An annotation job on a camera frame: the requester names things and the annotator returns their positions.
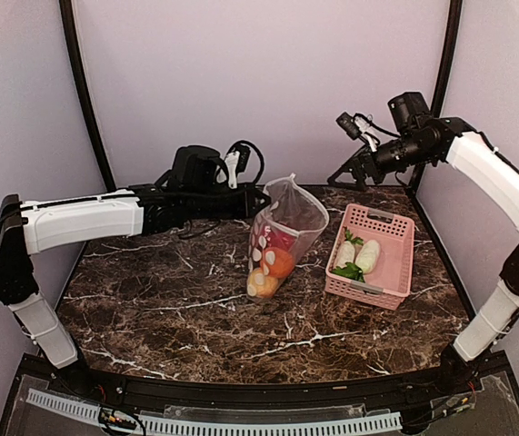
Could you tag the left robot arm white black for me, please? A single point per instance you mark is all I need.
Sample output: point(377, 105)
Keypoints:
point(28, 228)

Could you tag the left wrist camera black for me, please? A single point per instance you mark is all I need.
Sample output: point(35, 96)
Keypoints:
point(194, 167)

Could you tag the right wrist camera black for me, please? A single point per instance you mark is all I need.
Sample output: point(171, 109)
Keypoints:
point(408, 111)

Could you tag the bright red tomato toy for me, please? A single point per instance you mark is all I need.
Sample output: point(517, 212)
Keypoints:
point(281, 240)

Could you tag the white radish toy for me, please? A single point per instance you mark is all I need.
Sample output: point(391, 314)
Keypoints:
point(368, 256)
point(345, 254)

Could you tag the clear polka dot zip bag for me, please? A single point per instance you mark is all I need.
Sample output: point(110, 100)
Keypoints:
point(293, 210)

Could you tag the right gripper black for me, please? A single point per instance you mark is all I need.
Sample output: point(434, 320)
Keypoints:
point(355, 166)

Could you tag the pink plastic basket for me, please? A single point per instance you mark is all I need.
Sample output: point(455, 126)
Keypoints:
point(389, 284)

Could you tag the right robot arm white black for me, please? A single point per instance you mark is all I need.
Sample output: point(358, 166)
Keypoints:
point(469, 152)

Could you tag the yellow peach toy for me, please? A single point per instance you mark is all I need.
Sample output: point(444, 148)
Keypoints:
point(260, 285)

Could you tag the right black frame post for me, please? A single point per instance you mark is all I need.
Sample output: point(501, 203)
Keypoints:
point(447, 56)

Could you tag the white slotted cable duct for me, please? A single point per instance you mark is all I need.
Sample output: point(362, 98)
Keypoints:
point(181, 420)

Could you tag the orange tangerine toy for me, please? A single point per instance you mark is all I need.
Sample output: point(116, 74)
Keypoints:
point(277, 263)

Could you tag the circuit board with leds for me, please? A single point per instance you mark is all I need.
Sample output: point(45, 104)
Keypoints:
point(116, 420)

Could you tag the black front rail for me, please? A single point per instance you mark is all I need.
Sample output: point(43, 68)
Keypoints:
point(141, 393)

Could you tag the black frame post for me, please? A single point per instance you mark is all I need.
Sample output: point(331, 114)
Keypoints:
point(447, 56)
point(83, 93)

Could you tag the left black frame post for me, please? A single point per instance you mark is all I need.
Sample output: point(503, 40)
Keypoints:
point(83, 93)

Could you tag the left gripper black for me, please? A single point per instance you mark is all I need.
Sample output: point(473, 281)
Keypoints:
point(246, 209)

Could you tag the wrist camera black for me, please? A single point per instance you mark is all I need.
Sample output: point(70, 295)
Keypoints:
point(408, 111)
point(194, 167)

